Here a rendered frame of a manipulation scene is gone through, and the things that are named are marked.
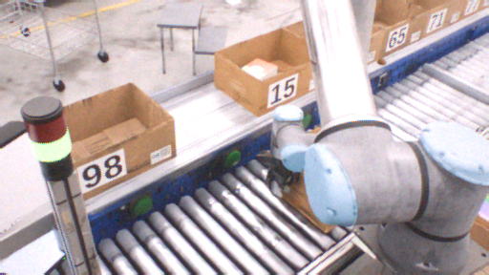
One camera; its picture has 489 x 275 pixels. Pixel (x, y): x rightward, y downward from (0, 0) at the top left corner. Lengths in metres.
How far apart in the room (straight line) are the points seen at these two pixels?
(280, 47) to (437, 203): 1.52
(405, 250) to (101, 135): 1.22
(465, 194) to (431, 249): 0.15
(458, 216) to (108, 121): 1.32
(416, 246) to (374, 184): 0.21
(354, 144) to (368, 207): 0.11
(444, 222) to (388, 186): 0.16
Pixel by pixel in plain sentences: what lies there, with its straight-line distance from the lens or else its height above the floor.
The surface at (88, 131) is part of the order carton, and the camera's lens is 1.85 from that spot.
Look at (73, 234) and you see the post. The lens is 0.78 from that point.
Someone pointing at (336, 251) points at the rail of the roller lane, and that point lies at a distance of 1.67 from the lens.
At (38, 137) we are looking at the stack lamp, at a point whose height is 1.63.
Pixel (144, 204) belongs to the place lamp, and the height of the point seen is 0.82.
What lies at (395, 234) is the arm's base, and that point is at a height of 1.28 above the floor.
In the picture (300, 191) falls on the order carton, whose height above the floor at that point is 0.84.
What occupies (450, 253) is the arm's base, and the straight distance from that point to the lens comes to 1.02.
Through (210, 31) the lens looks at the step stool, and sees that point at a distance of 4.03.
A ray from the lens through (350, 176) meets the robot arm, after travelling 0.83.
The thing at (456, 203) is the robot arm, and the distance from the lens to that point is 0.93.
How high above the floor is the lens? 2.01
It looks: 38 degrees down
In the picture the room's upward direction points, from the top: 3 degrees clockwise
